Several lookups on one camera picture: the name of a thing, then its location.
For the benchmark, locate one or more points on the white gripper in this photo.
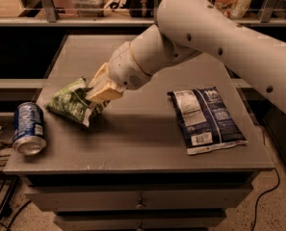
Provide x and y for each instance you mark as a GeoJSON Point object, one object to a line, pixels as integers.
{"type": "Point", "coordinates": [125, 67]}

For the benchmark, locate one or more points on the green jalapeno chip bag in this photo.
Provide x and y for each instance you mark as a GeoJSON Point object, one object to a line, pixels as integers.
{"type": "Point", "coordinates": [71, 102]}

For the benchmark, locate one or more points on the blue pepsi can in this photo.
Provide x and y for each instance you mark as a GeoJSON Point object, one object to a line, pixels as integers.
{"type": "Point", "coordinates": [28, 129]}

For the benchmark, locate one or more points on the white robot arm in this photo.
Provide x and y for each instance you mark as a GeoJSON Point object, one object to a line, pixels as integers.
{"type": "Point", "coordinates": [183, 30]}

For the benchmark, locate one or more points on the blue chip bag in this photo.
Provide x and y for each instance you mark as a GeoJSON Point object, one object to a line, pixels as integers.
{"type": "Point", "coordinates": [204, 121]}

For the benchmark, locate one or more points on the grey drawer cabinet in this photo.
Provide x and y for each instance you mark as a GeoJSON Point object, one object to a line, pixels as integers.
{"type": "Point", "coordinates": [91, 178]}

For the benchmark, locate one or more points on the upper drawer knob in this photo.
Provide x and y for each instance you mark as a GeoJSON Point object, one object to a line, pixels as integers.
{"type": "Point", "coordinates": [140, 204]}

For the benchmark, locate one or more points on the grey metal shelf rail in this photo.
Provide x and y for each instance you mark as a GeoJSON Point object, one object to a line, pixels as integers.
{"type": "Point", "coordinates": [62, 12]}

